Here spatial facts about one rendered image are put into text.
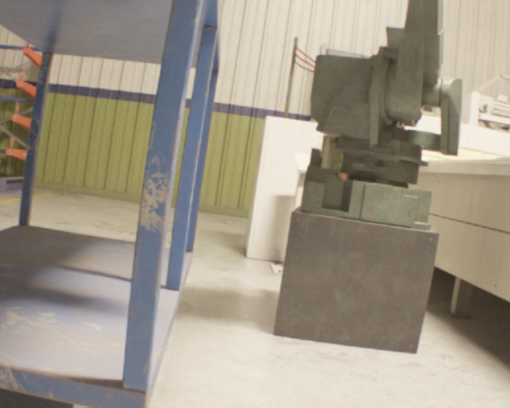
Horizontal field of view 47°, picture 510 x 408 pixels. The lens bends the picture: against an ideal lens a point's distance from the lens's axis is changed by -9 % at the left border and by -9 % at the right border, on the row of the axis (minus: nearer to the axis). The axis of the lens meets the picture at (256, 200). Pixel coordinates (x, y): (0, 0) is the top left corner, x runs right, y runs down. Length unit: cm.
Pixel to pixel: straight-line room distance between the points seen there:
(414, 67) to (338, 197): 61
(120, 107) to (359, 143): 632
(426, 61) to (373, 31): 651
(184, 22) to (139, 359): 48
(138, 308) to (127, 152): 780
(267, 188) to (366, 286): 227
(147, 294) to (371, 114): 179
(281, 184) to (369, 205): 221
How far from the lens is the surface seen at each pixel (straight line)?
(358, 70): 261
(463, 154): 463
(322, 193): 253
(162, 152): 88
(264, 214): 468
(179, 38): 89
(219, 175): 857
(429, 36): 252
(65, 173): 882
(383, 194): 253
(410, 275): 254
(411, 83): 251
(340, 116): 263
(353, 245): 251
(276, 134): 468
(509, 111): 571
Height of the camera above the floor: 64
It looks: 3 degrees down
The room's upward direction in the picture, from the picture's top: 8 degrees clockwise
